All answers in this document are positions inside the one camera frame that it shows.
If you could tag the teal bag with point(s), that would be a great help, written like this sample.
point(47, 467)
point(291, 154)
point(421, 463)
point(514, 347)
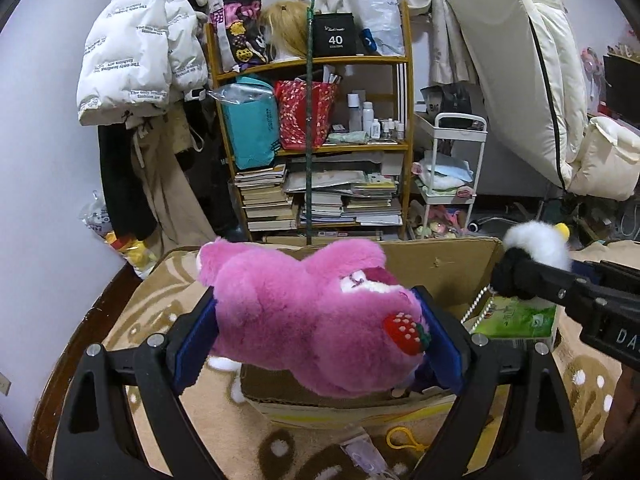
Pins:
point(250, 130)

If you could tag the purple doll plush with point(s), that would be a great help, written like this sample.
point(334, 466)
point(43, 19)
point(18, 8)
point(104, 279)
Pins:
point(422, 380)

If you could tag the printed cardboard box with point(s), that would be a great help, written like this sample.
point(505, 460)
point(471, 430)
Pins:
point(440, 280)

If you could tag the brown flower pattern blanket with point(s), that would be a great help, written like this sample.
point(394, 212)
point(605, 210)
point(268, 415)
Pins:
point(150, 285)

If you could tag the black box with white print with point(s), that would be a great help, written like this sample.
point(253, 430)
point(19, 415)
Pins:
point(335, 35)

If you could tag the dark wooden bed frame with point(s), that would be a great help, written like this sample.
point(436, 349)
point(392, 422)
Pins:
point(55, 370)

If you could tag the clear plastic bag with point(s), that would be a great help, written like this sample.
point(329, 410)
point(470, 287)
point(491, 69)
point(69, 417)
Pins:
point(235, 92)

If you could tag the group of small cosmetic bottles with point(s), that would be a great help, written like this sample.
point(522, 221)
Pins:
point(367, 117)

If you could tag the white mattress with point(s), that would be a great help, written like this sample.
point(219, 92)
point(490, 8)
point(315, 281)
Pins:
point(510, 60)

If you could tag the pile of booklets and papers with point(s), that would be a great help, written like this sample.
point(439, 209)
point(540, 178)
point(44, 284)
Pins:
point(370, 205)

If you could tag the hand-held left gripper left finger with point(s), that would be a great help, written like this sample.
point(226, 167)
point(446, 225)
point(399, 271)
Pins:
point(194, 346)

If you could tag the white and black fluffy plush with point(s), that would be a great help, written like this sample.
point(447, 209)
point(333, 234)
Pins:
point(530, 240)

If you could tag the clear plastic packet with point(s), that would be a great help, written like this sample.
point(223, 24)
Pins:
point(362, 457)

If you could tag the pink desk fan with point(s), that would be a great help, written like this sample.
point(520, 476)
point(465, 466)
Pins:
point(590, 70)

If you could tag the red patterned bag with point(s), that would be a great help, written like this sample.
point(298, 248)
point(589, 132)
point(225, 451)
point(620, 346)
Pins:
point(300, 115)

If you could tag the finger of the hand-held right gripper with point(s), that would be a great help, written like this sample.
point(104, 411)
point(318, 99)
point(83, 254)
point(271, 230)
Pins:
point(555, 285)
point(615, 275)

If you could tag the white translucent plastic bag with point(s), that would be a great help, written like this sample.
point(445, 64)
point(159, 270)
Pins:
point(380, 10)

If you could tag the white trolley cart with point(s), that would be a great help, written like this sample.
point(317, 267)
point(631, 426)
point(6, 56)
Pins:
point(480, 155)

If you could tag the black hanging coat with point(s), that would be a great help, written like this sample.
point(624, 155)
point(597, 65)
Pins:
point(120, 185)

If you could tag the white wall socket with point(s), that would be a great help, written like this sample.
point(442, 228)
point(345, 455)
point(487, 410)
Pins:
point(4, 385)

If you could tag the black cartoon print bag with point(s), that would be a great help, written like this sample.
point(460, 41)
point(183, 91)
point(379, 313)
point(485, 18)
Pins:
point(237, 35)

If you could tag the beige hanging trousers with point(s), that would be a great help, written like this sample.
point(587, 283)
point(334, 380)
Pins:
point(165, 190)

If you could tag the stack of old books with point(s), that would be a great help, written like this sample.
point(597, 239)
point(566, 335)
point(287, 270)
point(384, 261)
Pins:
point(265, 200)

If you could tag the yellow plush toy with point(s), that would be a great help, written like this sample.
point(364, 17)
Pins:
point(127, 250)

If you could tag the green tissue pack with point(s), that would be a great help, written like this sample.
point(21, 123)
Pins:
point(515, 317)

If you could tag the pink toys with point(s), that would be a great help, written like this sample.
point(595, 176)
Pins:
point(442, 220)

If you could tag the black monitor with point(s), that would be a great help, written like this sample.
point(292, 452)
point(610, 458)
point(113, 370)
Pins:
point(625, 90)

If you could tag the person's right forearm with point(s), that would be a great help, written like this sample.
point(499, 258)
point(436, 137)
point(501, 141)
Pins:
point(625, 400)

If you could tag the light blue folded cloth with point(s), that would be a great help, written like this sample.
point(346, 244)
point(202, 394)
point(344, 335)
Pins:
point(445, 172)

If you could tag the pink bear plush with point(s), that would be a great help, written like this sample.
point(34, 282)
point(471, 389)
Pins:
point(300, 310)

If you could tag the plastic bag with panda toy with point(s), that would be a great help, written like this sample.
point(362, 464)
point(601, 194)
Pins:
point(97, 215)

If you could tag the blonde wig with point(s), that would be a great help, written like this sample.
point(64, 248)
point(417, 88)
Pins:
point(287, 30)

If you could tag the wooden shelf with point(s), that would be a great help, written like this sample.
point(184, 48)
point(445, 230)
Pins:
point(350, 61)

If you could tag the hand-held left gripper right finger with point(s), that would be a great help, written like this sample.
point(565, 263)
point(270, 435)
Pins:
point(446, 352)

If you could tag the white puffer jacket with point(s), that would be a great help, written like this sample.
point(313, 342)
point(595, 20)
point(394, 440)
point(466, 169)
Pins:
point(130, 45)

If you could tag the pale green cloth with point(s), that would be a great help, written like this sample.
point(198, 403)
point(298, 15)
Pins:
point(347, 136)

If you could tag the green pole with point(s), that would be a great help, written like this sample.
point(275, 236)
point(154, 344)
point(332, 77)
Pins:
point(310, 135)

